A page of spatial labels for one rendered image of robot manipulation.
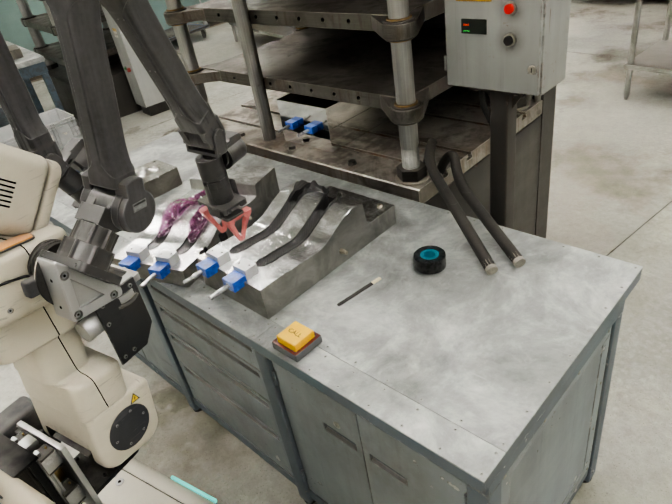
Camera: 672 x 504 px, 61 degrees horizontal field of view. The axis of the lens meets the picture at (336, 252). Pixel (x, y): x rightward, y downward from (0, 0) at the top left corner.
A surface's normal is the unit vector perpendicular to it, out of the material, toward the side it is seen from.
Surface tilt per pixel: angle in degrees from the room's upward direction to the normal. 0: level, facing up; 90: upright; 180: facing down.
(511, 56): 90
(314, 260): 90
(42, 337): 90
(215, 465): 0
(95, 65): 96
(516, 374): 0
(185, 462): 0
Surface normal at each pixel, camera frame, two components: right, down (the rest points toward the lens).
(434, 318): -0.15, -0.82
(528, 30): -0.67, 0.49
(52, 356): 0.85, 0.18
